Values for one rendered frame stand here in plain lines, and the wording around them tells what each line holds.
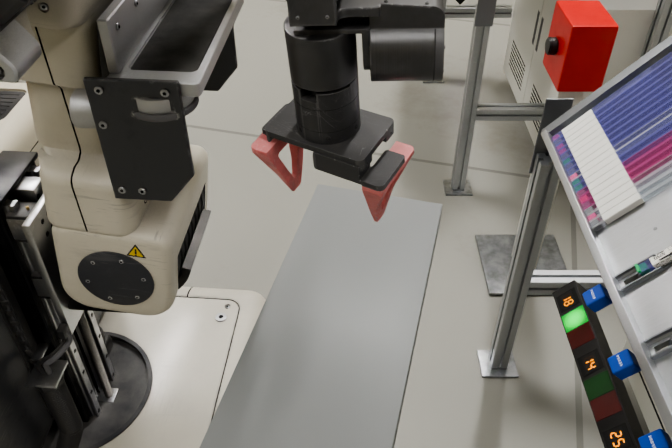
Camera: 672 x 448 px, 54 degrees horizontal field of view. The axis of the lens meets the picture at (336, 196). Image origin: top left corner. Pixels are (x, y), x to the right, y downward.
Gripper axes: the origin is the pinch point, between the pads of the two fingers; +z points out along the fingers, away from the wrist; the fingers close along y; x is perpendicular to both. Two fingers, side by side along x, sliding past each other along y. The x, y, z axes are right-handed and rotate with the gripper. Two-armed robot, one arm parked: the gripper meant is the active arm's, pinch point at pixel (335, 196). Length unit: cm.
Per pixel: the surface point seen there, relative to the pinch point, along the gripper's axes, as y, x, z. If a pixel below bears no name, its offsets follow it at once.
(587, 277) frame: -22, -64, 73
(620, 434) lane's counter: -33.1, -6.7, 31.8
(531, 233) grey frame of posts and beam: -9, -56, 57
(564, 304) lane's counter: -21.7, -24.4, 34.6
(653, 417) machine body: -44, -49, 92
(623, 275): -27.7, -26.8, 27.0
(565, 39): -2, -92, 33
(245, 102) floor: 121, -122, 110
